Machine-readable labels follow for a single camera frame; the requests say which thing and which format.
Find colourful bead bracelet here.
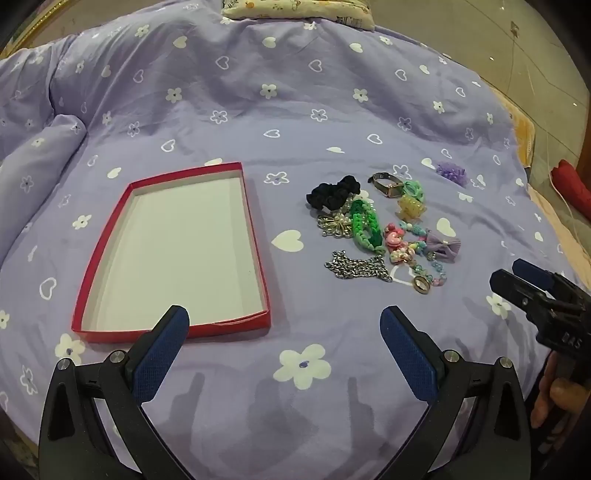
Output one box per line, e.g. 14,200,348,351
388,220,448,289

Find peach bed sheet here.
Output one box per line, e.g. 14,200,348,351
501,90,591,287

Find silver pearl brooch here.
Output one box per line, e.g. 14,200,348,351
316,210,354,240

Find yellow hair claw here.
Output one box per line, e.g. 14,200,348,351
393,195,426,221

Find purple flower print blanket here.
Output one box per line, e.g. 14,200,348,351
0,4,573,480

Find black scrunchie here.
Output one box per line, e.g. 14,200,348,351
305,174,362,210

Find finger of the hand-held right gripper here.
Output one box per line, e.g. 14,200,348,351
490,269,555,317
512,258,561,291

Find cream patterned pillow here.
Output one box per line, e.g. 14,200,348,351
221,0,377,33

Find brown strap wristwatch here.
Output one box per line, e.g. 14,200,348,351
368,172,407,199

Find purple bow hair tie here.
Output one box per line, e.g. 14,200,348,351
425,228,462,263

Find red cloth bundle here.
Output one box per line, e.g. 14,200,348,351
551,159,591,220

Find red cardboard box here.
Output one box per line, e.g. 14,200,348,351
71,161,270,344

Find pink hair clip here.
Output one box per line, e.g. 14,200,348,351
383,222,406,247

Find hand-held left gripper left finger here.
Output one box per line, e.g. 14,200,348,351
38,305,204,480

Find purple lace scrunchie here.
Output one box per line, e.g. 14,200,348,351
435,161,468,186

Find person's right hand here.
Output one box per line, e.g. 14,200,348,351
530,353,591,430

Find gold framed picture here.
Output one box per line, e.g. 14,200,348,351
9,0,47,49

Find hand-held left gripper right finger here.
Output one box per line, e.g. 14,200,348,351
379,305,532,480

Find silver metal chain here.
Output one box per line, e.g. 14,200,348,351
324,249,393,283

